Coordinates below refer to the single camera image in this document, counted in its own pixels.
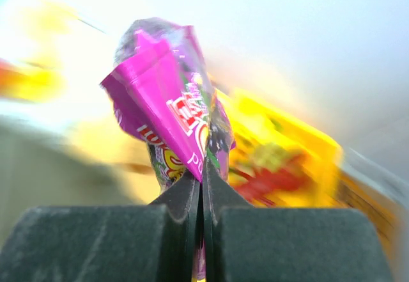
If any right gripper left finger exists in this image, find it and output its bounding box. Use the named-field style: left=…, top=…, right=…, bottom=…
left=1, top=174, right=200, bottom=281

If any deep yellow plastic bin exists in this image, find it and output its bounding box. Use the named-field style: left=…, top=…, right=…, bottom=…
left=217, top=91, right=399, bottom=262

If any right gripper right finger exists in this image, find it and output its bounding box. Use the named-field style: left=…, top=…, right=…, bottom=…
left=202, top=161, right=393, bottom=282

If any purple candy bag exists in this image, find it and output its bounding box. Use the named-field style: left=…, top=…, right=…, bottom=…
left=99, top=17, right=237, bottom=279

